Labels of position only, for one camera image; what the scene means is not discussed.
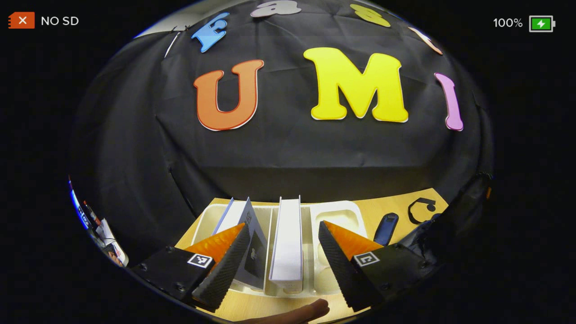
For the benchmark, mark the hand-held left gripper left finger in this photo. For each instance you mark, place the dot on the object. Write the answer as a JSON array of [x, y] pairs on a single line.
[[225, 270]]

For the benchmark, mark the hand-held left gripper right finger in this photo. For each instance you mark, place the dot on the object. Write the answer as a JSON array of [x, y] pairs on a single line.
[[342, 270]]

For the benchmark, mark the grey book with dark picture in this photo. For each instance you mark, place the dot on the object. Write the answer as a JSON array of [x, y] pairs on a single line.
[[256, 256]]

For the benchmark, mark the cream plastic bookshelf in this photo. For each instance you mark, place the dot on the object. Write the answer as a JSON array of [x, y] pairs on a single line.
[[335, 216]]

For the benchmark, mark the white book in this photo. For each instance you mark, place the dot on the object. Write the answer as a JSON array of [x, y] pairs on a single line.
[[287, 243]]

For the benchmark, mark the blue schoolbag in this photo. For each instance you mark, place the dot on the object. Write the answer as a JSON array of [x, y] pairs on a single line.
[[386, 227]]

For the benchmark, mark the black backdrop cloth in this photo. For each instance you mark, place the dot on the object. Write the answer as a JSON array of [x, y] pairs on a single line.
[[288, 153]]

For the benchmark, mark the colourful background clutter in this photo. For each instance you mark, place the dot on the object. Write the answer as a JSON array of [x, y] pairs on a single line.
[[96, 229]]

